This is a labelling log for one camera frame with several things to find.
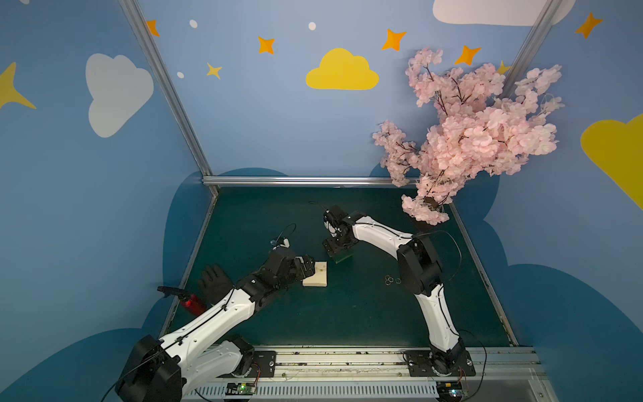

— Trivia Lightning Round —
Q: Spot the green jewelry box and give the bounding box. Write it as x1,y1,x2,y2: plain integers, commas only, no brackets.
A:
333,249,353,264

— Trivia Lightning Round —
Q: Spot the white flower gift box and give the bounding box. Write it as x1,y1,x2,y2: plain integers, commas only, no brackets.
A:
302,261,328,287

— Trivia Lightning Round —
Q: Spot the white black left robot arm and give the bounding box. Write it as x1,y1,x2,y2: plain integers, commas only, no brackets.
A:
112,246,315,401

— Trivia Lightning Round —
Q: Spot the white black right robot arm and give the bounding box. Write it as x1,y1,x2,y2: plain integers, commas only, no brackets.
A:
323,205,464,353

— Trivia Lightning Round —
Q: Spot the black glove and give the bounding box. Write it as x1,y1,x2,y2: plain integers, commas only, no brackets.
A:
198,264,234,306

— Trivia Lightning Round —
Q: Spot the left green circuit board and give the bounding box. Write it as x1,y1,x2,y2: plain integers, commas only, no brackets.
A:
224,383,257,397

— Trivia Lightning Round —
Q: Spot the green circuit board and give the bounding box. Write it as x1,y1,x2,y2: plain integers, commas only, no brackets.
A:
435,382,465,402
224,383,257,397

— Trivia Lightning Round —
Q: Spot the pink cherry blossom tree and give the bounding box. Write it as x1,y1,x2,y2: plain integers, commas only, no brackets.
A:
373,48,563,225

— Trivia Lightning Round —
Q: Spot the right green circuit board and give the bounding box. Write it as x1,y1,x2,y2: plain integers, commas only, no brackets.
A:
435,382,465,402

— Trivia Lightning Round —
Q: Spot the brown tree base plate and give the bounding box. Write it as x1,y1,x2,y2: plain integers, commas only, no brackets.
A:
413,198,444,232

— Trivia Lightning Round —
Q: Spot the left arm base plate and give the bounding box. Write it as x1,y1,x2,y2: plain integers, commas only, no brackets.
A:
221,350,276,379

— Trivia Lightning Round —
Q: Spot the black red handled tool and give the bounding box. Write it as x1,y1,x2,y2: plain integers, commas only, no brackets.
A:
157,286,208,317

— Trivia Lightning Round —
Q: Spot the front aluminium rail track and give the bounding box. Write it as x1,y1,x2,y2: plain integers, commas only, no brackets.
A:
179,346,557,401

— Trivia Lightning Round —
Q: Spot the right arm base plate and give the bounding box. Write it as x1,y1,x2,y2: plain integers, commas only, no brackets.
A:
402,349,477,377

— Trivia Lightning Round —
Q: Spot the right aluminium frame post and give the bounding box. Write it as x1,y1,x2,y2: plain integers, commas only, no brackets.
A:
501,0,564,98

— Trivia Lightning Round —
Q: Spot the aluminium frame post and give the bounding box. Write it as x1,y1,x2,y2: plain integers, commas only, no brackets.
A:
119,0,213,176
501,0,564,98

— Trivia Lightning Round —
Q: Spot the left aluminium frame post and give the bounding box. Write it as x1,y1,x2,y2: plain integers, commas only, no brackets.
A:
119,0,213,176

